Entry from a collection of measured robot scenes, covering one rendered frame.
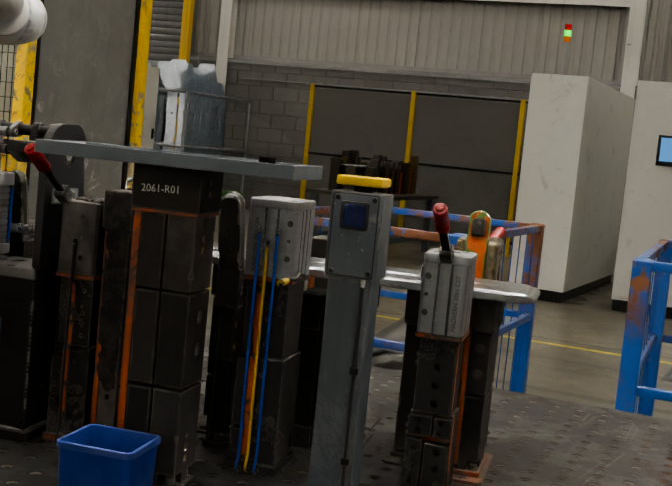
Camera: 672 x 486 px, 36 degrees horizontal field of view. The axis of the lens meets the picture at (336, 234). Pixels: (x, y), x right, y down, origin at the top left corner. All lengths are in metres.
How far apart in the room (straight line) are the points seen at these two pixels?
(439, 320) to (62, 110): 3.63
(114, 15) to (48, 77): 0.59
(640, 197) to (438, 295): 7.90
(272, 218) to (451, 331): 0.31
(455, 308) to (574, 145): 7.94
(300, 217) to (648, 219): 7.91
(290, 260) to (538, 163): 7.99
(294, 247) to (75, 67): 3.56
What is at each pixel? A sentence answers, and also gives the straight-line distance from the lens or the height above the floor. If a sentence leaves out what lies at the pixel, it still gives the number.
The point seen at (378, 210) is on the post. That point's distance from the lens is 1.33.
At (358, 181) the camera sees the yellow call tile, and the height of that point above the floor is 1.15.
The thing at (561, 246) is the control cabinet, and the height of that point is 0.50.
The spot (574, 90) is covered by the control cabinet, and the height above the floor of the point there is 1.87.
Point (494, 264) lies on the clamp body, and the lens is 1.82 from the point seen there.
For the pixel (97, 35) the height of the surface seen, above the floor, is 1.60.
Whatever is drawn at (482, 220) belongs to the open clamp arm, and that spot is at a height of 1.09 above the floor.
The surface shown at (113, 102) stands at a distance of 5.29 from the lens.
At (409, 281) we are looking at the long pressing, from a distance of 1.61.
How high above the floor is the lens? 1.20
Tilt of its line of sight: 5 degrees down
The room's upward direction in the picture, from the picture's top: 6 degrees clockwise
